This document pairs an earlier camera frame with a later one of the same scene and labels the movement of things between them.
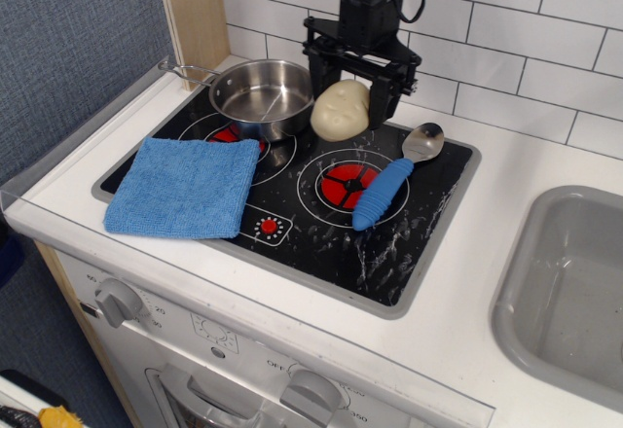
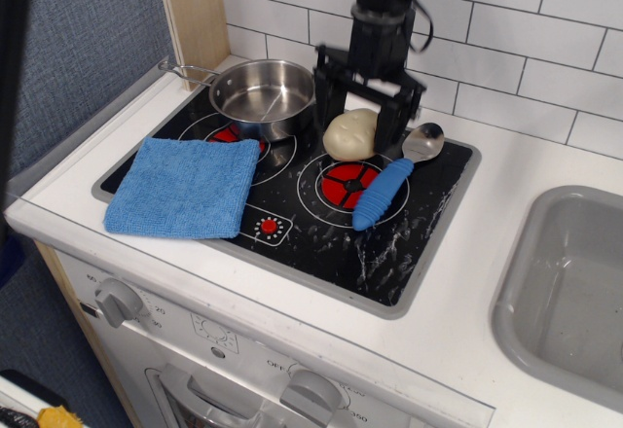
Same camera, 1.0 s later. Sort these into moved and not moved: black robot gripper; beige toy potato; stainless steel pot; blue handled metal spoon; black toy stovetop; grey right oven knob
Moved: black robot gripper; beige toy potato
Not moved: black toy stovetop; grey right oven knob; blue handled metal spoon; stainless steel pot
